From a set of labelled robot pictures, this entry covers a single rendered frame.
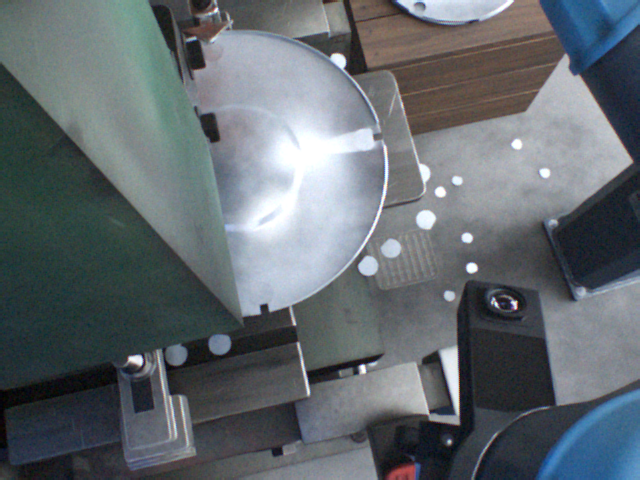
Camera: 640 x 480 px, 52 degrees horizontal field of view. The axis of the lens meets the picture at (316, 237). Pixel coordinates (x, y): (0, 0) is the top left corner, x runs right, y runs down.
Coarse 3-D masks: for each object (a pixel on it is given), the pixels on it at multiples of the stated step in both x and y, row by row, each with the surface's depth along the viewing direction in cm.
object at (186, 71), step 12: (156, 12) 45; (168, 12) 45; (168, 24) 44; (168, 36) 44; (180, 36) 47; (168, 48) 44; (180, 48) 45; (192, 48) 47; (180, 60) 44; (192, 60) 47; (204, 60) 48; (180, 72) 43; (192, 72) 48; (192, 84) 48; (192, 96) 46; (204, 120) 46; (216, 120) 46; (204, 132) 46; (216, 132) 46
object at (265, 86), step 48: (240, 48) 66; (288, 48) 66; (240, 96) 64; (288, 96) 64; (336, 96) 64; (240, 144) 62; (288, 144) 62; (336, 144) 63; (240, 192) 61; (288, 192) 61; (336, 192) 61; (384, 192) 61; (240, 240) 60; (288, 240) 60; (336, 240) 60; (240, 288) 59; (288, 288) 59
